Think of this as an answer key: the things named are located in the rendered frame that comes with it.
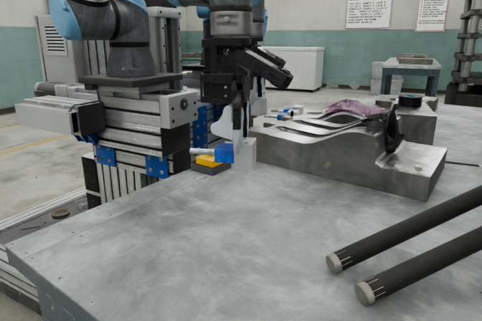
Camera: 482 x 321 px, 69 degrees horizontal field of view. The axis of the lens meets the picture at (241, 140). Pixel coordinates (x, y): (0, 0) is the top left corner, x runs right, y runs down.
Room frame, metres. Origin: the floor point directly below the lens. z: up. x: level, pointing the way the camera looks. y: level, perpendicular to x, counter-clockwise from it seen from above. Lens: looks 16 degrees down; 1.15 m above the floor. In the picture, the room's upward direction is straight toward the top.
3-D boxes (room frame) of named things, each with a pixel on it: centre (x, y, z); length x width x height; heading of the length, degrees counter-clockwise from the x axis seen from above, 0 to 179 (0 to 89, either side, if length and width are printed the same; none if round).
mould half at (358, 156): (0.96, -0.29, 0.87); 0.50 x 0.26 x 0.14; 54
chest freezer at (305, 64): (8.18, -1.04, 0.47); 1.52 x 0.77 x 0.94; 65
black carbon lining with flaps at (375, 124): (0.98, -0.28, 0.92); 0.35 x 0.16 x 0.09; 54
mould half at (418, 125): (1.30, -0.43, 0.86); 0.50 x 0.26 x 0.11; 71
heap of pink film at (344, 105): (1.30, -0.42, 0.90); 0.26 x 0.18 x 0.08; 71
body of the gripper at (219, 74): (0.66, 0.02, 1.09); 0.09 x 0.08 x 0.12; 80
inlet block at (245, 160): (0.67, 0.04, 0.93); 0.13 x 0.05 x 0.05; 80
